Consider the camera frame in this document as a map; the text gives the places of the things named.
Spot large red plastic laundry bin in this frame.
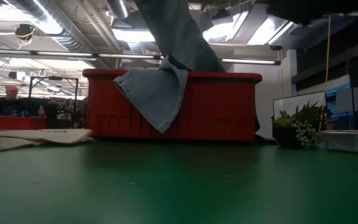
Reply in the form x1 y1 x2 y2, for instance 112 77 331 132
82 68 263 142

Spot small red bin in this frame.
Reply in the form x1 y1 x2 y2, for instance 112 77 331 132
0 114 48 131

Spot long ceiling light bar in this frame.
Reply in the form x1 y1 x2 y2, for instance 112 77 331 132
0 48 282 66

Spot cream folded cloth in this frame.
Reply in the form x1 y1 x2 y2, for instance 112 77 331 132
0 128 95 154

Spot grey flat board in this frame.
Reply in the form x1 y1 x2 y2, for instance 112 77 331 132
336 86 358 113

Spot black ceiling device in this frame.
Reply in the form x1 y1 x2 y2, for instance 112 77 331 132
14 24 36 40

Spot round silver ventilation duct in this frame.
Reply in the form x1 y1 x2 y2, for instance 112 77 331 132
4 0 90 52
106 0 131 20

